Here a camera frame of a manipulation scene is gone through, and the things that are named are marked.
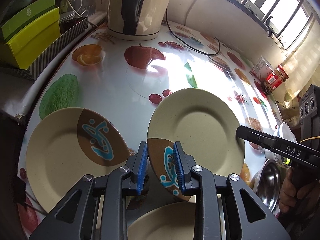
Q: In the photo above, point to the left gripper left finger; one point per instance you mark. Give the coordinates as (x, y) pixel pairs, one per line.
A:
(75, 215)

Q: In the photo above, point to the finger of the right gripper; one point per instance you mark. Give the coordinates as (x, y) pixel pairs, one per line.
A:
(259, 138)

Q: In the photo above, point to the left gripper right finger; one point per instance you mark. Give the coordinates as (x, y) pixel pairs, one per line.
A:
(226, 207)

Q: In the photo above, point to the right hand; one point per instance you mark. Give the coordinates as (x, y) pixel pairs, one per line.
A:
(289, 195)

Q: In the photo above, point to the white blue striped bowl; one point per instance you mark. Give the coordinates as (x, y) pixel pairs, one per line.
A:
(283, 131)

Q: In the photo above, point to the steel bowl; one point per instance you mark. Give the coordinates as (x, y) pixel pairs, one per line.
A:
(267, 184)

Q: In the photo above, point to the red lidded sauce jar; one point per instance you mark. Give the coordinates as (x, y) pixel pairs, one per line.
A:
(274, 80)

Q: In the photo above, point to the beige brown plate on table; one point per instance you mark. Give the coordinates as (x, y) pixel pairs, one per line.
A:
(68, 144)

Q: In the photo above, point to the fruit print tablecloth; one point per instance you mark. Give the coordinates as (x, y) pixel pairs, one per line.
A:
(124, 81)

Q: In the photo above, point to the striped storage basket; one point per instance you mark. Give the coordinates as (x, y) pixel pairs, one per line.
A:
(70, 30)

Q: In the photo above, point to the green boxes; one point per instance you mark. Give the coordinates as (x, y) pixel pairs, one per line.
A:
(29, 33)

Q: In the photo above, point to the cream electric kettle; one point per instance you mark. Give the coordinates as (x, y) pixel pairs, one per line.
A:
(135, 20)

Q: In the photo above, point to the black camera device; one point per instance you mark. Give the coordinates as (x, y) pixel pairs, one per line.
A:
(309, 113)

